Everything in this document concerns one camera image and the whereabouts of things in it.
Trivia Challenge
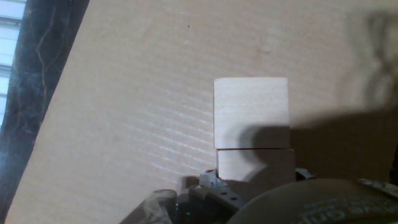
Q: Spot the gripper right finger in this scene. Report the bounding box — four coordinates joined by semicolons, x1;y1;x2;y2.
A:
295;167;317;182

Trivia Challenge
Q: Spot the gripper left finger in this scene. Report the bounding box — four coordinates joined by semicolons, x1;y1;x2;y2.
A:
175;169;246;224

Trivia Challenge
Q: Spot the light wooden cube block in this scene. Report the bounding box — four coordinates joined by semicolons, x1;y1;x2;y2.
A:
216;148;296;200
213;77;291;149

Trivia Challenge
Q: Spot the brown cardboard sheet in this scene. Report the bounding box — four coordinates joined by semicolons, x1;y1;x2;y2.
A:
4;0;398;224

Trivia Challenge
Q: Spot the dark marble pattern mat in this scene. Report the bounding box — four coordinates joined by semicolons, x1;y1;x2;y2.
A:
0;0;91;218

